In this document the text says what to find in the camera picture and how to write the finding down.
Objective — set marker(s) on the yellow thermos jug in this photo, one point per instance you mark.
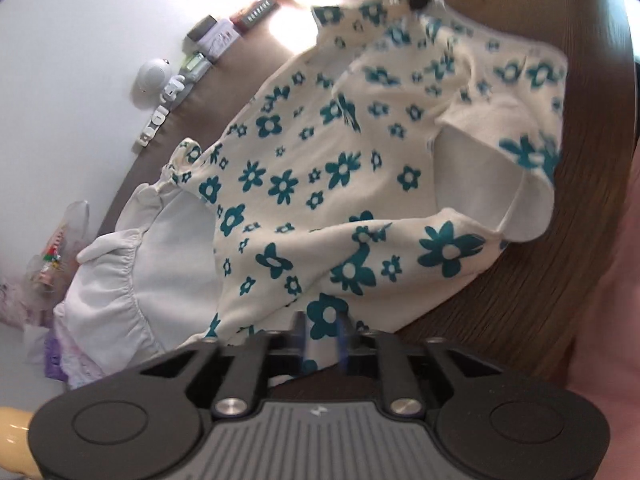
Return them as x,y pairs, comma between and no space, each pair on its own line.
10,435

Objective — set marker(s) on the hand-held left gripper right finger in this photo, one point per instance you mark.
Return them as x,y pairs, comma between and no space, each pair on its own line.
343,345

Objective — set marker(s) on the white robot-shaped speaker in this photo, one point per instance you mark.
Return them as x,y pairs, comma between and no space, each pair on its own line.
152,80

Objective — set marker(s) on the purple cloth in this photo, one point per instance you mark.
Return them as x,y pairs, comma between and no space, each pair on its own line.
54,360

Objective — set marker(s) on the dark grey box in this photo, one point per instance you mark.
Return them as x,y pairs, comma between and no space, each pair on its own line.
201,27

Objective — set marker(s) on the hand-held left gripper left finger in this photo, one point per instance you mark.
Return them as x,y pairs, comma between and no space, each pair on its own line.
300,345

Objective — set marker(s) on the clear plastic snack bag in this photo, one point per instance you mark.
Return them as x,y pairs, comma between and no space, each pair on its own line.
55,255

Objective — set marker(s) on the white teal floral garment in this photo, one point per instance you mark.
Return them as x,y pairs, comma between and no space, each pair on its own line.
320,170

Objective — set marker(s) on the small green label box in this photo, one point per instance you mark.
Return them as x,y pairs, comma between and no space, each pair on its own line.
196,66

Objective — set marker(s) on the person's pink clothing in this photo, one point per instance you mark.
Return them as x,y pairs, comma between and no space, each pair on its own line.
610,335

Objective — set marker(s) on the pink floral garment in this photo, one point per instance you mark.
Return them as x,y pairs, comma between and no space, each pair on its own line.
80,366

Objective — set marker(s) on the white letter ornament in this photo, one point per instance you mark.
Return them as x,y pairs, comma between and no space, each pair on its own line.
155,127

